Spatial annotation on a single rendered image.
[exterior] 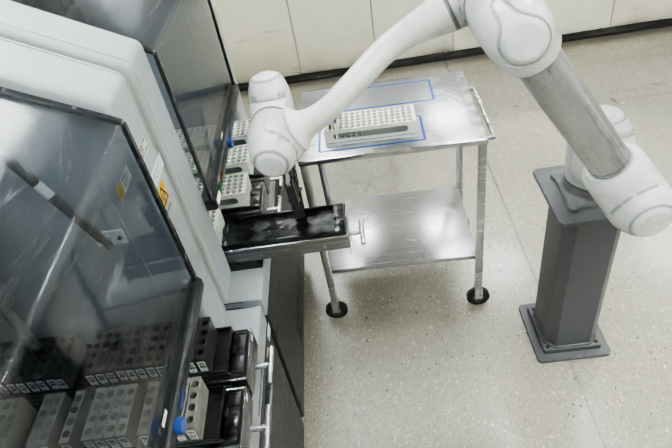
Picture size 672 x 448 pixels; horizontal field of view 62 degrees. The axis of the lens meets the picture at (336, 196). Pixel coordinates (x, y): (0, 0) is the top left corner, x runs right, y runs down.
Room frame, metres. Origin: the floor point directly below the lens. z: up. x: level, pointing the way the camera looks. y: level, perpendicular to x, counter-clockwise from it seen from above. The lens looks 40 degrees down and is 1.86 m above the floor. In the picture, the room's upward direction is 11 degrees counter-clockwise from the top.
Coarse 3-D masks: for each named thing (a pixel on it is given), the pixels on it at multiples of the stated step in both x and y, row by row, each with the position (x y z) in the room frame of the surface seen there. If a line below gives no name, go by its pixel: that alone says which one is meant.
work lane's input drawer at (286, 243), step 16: (304, 208) 1.23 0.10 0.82; (320, 208) 1.22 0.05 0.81; (336, 208) 1.20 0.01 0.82; (240, 224) 1.23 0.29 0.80; (256, 224) 1.21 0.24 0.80; (272, 224) 1.20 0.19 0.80; (288, 224) 1.19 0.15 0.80; (304, 224) 1.17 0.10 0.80; (320, 224) 1.16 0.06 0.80; (336, 224) 1.13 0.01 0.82; (224, 240) 1.15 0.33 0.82; (240, 240) 1.16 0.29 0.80; (256, 240) 1.15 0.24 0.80; (272, 240) 1.12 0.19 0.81; (288, 240) 1.12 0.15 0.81; (304, 240) 1.11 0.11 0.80; (320, 240) 1.10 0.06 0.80; (336, 240) 1.10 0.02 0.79; (240, 256) 1.12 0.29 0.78; (256, 256) 1.11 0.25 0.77; (272, 256) 1.11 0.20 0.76
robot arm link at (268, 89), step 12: (264, 72) 1.22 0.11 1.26; (276, 72) 1.22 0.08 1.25; (252, 84) 1.19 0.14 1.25; (264, 84) 1.18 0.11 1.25; (276, 84) 1.18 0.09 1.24; (252, 96) 1.18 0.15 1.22; (264, 96) 1.17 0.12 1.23; (276, 96) 1.17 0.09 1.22; (288, 96) 1.19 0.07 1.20; (252, 108) 1.17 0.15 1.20; (264, 108) 1.14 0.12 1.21
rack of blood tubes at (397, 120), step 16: (352, 112) 1.58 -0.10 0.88; (368, 112) 1.58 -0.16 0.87; (384, 112) 1.55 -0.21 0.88; (400, 112) 1.53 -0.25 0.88; (352, 128) 1.49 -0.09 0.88; (368, 128) 1.48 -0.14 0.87; (384, 128) 1.54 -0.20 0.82; (400, 128) 1.52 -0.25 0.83; (416, 128) 1.47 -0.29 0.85; (336, 144) 1.50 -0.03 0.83
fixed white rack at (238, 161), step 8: (232, 152) 1.52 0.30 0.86; (240, 152) 1.50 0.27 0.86; (248, 152) 1.49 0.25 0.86; (192, 160) 1.51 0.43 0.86; (232, 160) 1.46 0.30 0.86; (240, 160) 1.45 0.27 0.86; (248, 160) 1.45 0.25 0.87; (192, 168) 1.47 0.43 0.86; (232, 168) 1.50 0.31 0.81; (240, 168) 1.49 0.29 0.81; (248, 168) 1.44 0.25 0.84
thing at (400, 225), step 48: (384, 96) 1.75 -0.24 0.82; (432, 96) 1.68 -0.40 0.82; (384, 144) 1.46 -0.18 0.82; (432, 144) 1.41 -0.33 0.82; (480, 144) 1.38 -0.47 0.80; (432, 192) 1.80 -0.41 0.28; (480, 192) 1.39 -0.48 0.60; (384, 240) 1.57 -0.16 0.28; (432, 240) 1.52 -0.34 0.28; (480, 240) 1.39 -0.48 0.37; (480, 288) 1.39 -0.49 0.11
